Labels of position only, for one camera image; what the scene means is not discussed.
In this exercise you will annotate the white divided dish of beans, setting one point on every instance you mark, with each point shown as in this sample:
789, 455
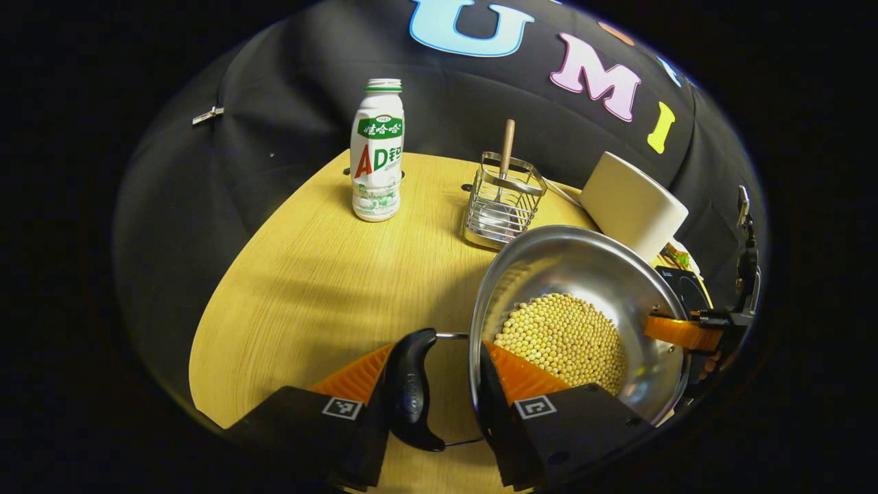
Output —
679, 259

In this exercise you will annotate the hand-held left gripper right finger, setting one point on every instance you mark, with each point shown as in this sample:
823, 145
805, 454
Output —
497, 425

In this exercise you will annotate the black induction cooktop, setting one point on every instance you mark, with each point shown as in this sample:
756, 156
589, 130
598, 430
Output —
686, 291

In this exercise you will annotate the white drink bottle green label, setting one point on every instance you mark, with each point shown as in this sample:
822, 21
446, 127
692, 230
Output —
376, 171

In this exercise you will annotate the pile of soybeans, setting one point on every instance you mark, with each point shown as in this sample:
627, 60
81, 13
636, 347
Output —
562, 339

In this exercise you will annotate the white toaster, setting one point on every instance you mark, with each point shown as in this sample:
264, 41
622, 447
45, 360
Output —
631, 206

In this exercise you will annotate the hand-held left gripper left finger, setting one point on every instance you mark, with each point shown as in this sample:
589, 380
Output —
374, 449

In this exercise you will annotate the silver metal clip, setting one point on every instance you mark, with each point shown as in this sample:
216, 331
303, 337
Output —
208, 115

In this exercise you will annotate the black backdrop cloth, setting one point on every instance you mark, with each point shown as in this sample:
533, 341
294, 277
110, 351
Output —
288, 89

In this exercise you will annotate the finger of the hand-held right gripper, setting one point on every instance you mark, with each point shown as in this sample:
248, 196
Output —
710, 367
679, 333

